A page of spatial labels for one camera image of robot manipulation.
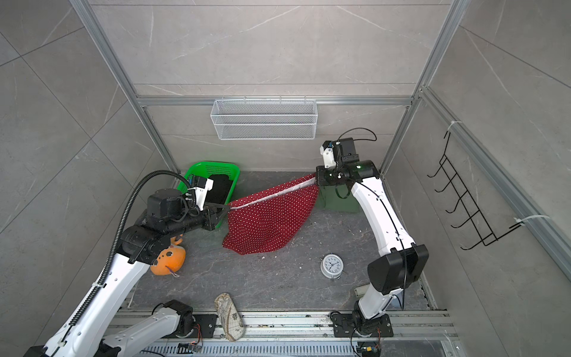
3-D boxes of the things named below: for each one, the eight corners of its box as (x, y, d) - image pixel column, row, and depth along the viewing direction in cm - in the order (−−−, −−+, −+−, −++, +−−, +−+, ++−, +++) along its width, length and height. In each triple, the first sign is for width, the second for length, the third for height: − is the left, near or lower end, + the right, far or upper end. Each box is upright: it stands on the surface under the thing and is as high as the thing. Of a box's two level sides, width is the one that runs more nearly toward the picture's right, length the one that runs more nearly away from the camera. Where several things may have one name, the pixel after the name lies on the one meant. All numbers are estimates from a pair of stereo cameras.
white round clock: (321, 278, 85) (322, 275, 82) (319, 257, 91) (320, 253, 88) (343, 278, 85) (345, 275, 82) (340, 257, 91) (342, 254, 88)
